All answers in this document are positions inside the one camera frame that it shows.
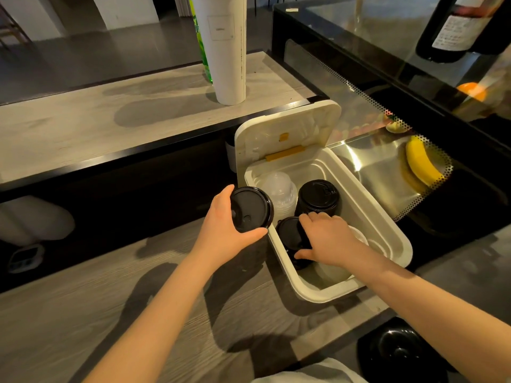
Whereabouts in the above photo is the wooden chair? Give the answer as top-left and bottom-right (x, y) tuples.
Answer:
(0, 3), (33, 51)

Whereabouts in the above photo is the person's right forearm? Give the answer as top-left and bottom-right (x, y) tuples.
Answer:
(351, 245), (511, 383)

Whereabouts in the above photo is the small stack of black lids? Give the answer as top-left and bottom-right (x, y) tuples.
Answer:
(275, 217), (313, 272)

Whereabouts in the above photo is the white storage box with lid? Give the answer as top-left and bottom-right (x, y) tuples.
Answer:
(234, 100), (414, 304)

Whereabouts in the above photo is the tall stack of black lids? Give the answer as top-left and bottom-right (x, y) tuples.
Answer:
(295, 179), (341, 218)

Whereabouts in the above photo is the black plastic cup lid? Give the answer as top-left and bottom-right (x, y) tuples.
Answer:
(230, 186), (275, 234)

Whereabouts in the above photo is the small white digital device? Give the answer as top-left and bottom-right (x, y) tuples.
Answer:
(7, 243), (45, 275)

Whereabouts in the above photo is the dark glass wine bottle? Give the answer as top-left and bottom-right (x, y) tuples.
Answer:
(415, 0), (511, 64)

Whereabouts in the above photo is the black round bin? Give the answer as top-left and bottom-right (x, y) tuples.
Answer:
(356, 316), (458, 383)

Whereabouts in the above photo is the stack of clear plastic lids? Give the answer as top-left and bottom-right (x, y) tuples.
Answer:
(255, 171), (298, 228)

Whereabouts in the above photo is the stack of white lids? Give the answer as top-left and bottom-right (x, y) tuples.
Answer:
(313, 225), (370, 284)

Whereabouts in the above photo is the person's right hand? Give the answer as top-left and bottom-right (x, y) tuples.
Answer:
(294, 212), (374, 274)

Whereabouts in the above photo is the yellow banana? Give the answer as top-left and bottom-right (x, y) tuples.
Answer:
(405, 135), (445, 187)

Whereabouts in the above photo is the tall white cup sleeve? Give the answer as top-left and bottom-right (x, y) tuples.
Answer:
(190, 0), (248, 106)

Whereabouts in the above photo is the orange fruit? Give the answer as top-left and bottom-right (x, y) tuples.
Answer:
(456, 82), (488, 102)

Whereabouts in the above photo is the small plate of food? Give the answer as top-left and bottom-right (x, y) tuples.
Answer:
(384, 111), (412, 134)

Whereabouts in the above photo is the green plastic bottle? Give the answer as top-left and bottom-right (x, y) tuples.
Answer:
(188, 0), (213, 85)

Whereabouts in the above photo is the person's left forearm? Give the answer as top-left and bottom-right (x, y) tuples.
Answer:
(82, 251), (218, 383)

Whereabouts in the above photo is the glass display case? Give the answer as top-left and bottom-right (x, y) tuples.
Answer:
(271, 0), (511, 252)

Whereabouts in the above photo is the person's left hand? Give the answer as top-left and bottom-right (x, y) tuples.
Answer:
(191, 184), (268, 272)

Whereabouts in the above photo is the white bag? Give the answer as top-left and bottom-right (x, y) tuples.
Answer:
(0, 195), (76, 247)

